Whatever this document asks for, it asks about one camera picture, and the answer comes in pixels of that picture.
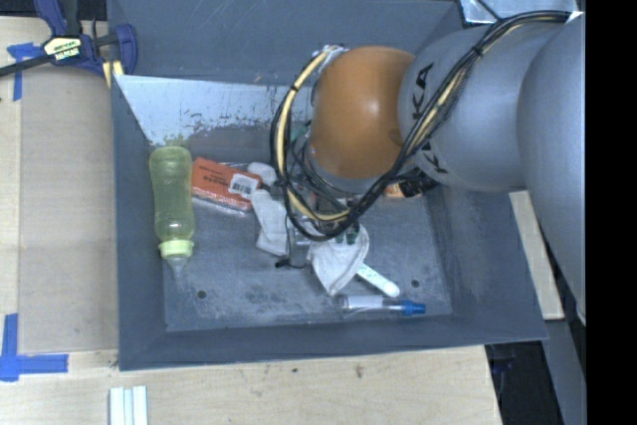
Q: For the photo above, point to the yellow clear baby bottle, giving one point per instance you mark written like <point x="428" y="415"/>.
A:
<point x="172" y="194"/>

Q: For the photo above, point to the grey metal bin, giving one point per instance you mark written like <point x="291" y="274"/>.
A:
<point x="239" y="293"/>

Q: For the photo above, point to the clear tube with blue cap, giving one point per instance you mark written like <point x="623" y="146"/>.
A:
<point x="378" y="304"/>

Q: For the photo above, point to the white cloth glove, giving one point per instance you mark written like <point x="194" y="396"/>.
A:
<point x="271" y="219"/>

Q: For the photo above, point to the white dust mask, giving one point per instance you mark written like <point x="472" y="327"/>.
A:
<point x="338" y="264"/>

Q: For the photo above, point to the orange packet with barcode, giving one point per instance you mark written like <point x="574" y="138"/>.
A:
<point x="219" y="184"/>

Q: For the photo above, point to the white plastic tube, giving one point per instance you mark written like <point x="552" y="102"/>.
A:
<point x="380" y="282"/>

